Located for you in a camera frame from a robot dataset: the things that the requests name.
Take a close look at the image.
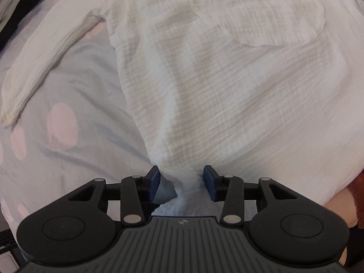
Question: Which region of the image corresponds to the white muslin shirt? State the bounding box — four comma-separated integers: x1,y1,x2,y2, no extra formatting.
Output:
0,0,364,217

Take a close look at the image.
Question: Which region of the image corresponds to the black side rack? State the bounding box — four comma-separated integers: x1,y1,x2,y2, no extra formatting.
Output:
0,227,22,273

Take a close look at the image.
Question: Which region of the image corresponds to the polka dot bed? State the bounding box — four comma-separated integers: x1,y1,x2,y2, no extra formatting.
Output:
0,0,177,234

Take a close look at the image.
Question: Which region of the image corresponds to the rust brown cloth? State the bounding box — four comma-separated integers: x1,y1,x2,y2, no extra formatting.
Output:
345,168,364,206

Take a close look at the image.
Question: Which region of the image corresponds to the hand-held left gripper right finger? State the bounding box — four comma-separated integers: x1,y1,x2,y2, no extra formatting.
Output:
203,165,298,225

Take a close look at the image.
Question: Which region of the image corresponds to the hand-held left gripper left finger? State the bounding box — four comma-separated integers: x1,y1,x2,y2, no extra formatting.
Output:
67,165,161,226

